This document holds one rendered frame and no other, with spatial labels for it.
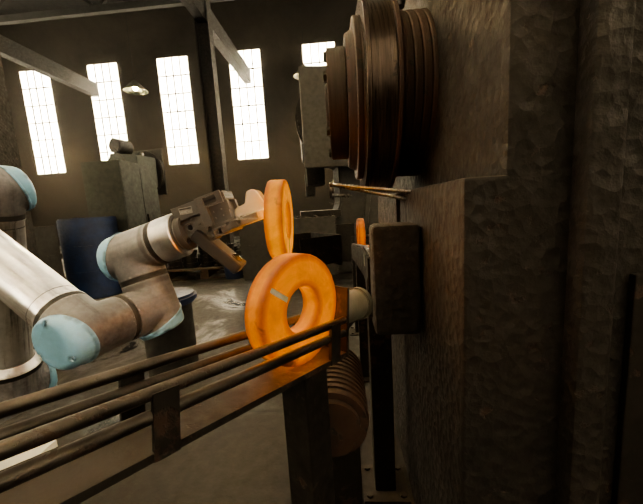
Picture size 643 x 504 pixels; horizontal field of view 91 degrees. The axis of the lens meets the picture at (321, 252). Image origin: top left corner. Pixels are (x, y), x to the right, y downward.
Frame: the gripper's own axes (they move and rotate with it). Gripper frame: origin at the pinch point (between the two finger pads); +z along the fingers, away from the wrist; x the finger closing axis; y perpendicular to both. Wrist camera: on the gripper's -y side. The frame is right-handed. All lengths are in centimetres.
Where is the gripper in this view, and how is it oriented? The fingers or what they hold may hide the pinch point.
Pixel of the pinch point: (278, 210)
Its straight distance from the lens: 63.0
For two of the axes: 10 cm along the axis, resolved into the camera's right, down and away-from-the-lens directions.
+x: 0.6, -1.6, 9.9
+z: 9.4, -3.2, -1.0
